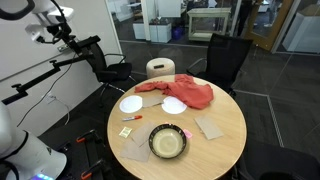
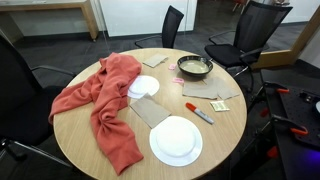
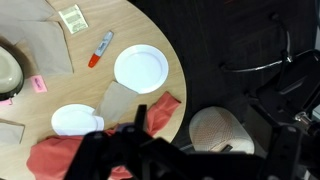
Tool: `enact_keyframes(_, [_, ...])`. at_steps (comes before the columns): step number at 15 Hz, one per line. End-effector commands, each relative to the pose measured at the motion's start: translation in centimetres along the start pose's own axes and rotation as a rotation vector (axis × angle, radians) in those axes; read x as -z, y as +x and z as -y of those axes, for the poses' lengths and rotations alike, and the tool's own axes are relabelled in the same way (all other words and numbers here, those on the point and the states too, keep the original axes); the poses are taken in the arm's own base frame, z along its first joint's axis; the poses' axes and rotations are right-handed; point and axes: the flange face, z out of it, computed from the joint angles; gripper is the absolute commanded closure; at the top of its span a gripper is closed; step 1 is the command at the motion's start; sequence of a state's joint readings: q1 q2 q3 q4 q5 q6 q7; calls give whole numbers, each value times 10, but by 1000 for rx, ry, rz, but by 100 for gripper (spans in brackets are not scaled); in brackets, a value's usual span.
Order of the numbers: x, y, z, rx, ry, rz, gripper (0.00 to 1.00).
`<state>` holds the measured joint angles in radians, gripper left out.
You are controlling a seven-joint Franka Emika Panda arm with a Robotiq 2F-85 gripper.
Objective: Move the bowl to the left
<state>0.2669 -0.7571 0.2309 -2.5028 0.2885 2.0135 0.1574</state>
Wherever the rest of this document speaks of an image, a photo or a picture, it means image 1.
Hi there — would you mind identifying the pale green shelf table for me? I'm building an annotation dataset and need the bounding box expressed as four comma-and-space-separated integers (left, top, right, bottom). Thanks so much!
186, 7, 232, 42

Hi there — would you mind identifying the white large box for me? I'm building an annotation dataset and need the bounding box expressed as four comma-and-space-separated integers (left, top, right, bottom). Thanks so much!
282, 3, 320, 54

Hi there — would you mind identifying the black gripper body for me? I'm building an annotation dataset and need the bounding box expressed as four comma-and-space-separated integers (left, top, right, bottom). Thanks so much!
45, 23, 74, 44

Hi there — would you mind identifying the red marker pen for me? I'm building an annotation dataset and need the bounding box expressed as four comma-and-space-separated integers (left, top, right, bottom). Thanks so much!
121, 115, 143, 122

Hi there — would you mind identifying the dark chair seat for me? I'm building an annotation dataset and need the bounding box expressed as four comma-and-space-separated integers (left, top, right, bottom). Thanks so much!
238, 139, 320, 180

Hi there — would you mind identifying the pink small sticky pad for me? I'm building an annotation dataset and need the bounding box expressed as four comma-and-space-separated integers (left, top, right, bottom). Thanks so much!
182, 128, 193, 140

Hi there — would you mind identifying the white round plate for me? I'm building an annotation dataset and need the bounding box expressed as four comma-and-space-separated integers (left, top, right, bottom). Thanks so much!
119, 95, 144, 114
161, 96, 188, 115

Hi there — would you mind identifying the white low cabinet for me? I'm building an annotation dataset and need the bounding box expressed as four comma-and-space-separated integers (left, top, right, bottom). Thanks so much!
132, 19, 173, 44

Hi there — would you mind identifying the round wooden table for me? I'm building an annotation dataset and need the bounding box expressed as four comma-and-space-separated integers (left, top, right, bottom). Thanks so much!
107, 74, 248, 180

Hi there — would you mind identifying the black mesh office chair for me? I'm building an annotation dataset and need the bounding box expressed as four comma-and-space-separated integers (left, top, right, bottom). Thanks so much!
185, 32, 254, 98

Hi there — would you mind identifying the black bowl with cream inside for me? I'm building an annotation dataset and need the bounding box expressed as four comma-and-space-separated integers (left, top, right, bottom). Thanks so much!
148, 123, 188, 159

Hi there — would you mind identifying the white wall cable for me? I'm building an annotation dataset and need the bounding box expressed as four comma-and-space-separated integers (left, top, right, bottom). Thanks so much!
44, 94, 71, 126

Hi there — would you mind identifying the brown cardboard piece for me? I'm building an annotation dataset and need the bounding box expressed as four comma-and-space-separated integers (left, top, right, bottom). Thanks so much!
142, 94, 165, 108
119, 138, 153, 163
194, 115, 225, 141
129, 121, 158, 148

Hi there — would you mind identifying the blue bin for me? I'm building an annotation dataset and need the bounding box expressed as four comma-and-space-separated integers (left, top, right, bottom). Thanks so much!
171, 26, 184, 41

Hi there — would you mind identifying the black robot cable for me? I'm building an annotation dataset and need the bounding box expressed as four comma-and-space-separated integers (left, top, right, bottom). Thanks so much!
36, 0, 68, 45

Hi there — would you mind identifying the black clamp with orange handle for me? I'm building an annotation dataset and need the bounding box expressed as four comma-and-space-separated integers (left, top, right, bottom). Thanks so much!
80, 158, 109, 180
75, 129, 103, 145

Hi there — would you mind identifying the wooden door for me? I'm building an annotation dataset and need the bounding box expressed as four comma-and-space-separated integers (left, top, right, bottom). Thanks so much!
244, 0, 294, 52

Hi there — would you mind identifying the beige round stool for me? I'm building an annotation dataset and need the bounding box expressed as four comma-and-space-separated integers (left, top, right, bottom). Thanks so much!
145, 57, 176, 80

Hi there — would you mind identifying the red cloth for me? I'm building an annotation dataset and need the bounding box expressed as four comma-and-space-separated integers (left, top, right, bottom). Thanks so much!
134, 73, 215, 110

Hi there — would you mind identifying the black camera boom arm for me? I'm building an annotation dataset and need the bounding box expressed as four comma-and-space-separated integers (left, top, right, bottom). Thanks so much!
1, 53, 96, 106

